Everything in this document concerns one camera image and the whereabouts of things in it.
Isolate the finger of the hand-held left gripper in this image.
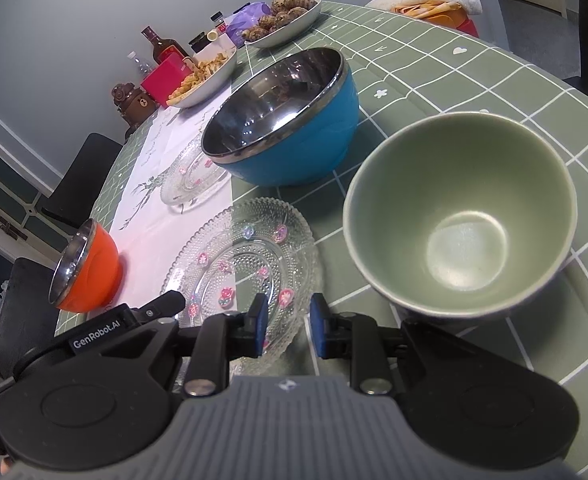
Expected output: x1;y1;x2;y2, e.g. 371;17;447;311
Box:
138;290;186;320

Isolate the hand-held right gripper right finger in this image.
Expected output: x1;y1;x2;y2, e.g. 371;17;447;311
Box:
310;292;478;395

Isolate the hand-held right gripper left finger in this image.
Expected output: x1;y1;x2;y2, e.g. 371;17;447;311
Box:
99;292;269;396

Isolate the large beaded glass plate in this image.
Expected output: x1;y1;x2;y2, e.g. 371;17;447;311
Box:
161;197;319;376

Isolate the green ceramic bowl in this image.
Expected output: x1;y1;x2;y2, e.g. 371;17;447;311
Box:
343;111;579;322

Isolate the orange steel bowl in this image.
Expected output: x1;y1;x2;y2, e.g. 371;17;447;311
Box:
48;218;121;312

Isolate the white deer print runner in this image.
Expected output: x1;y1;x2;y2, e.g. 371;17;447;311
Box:
109;105;235;311

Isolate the small beaded glass plate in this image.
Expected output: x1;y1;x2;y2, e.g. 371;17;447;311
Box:
160;135;232;207

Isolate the blue steel bowl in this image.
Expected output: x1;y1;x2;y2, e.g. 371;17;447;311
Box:
200;47;361;187

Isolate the brown bear figure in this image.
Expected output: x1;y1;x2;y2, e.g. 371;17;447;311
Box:
111;82;157;138

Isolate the white plate with fries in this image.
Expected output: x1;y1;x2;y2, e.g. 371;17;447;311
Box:
166;47;238;109

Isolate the pink box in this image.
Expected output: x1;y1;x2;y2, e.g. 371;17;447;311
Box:
140;55;195;108

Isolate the pile of fries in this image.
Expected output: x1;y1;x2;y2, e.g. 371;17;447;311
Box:
168;52;229;103

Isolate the clear plastic bottle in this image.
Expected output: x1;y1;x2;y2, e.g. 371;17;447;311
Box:
126;51;155;75

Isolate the amber liquor bottle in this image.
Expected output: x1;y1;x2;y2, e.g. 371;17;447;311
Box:
141;26;192;66

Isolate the white storage box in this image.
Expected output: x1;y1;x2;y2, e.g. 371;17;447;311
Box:
192;35;237;61

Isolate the green checked tablecloth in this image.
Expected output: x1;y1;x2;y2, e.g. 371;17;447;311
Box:
54;0;588;411

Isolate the purple tissue pack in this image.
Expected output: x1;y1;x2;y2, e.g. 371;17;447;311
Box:
224;2;275;47

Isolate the white plate with taros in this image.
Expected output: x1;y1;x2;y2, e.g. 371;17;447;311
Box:
244;0;323;50

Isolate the pile of brown taros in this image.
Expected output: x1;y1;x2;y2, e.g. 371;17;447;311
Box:
242;0;319;42

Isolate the orange patterned cloth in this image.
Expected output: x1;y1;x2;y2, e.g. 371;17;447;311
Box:
393;1;454;17

